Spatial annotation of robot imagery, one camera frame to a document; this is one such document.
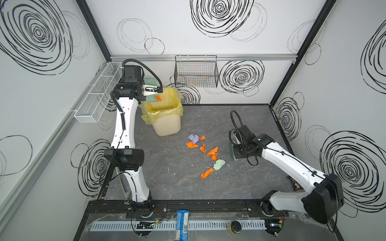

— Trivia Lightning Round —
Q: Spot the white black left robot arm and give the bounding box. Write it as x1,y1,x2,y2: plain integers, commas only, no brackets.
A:
104,58,163,216

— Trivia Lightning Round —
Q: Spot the cream plastic trash bin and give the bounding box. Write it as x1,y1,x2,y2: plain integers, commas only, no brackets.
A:
152,114,181,137

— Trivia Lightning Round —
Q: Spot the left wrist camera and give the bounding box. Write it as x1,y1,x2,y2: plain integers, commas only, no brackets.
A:
142,84,163,96

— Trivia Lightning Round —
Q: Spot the white wire wall shelf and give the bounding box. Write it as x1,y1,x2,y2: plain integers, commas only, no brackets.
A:
74,62,122,124

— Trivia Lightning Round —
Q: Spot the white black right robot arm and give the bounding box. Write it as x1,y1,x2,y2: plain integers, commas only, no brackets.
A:
229,110,345,224

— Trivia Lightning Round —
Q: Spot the black small wrapper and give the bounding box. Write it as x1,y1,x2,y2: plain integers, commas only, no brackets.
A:
287,176,302,191

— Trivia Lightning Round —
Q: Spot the black round knob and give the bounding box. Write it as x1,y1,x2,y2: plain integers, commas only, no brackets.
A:
228,221,242,236

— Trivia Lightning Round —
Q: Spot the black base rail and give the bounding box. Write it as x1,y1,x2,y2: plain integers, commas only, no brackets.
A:
85,199,267,218

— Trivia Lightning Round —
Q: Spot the orange crumpled paper scrap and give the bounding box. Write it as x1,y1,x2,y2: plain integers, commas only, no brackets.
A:
200,143,207,154

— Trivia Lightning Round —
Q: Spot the green hand broom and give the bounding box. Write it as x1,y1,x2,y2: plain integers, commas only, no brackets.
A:
229,143,237,161

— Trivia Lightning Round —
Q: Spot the green plastic dustpan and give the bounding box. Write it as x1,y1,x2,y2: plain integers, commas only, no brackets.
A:
144,77,161,103

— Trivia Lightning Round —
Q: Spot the white slotted cable duct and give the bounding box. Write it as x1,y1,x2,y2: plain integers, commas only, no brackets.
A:
89,219,267,232

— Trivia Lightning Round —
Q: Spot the black wire wall basket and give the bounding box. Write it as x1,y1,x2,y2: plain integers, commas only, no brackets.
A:
173,55,220,88

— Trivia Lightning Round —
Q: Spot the yellow plastic bin liner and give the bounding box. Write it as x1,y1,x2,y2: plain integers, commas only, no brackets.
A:
139,87,184,125

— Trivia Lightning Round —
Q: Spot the blue snack packet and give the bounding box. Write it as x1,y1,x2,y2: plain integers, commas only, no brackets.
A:
175,210,190,241

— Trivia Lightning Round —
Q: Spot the orange front paper scrap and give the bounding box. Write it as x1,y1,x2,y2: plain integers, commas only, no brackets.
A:
207,147,218,161

